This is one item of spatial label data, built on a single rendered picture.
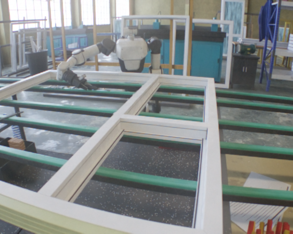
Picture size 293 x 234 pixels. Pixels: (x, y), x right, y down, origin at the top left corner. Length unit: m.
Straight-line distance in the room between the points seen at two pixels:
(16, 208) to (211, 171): 0.53
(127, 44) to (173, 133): 1.18
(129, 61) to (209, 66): 3.52
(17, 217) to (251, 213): 0.83
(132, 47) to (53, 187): 1.53
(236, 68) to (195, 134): 4.25
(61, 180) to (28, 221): 0.14
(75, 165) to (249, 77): 4.79
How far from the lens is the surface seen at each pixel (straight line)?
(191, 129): 0.94
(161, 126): 0.96
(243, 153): 0.99
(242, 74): 5.18
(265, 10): 6.03
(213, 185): 0.63
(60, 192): 0.65
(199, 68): 5.35
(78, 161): 0.72
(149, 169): 1.24
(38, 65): 5.94
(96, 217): 0.54
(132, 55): 1.98
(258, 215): 1.01
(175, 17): 3.85
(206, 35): 5.22
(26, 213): 0.59
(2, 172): 1.29
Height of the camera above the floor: 1.33
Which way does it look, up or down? 23 degrees down
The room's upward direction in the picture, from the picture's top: straight up
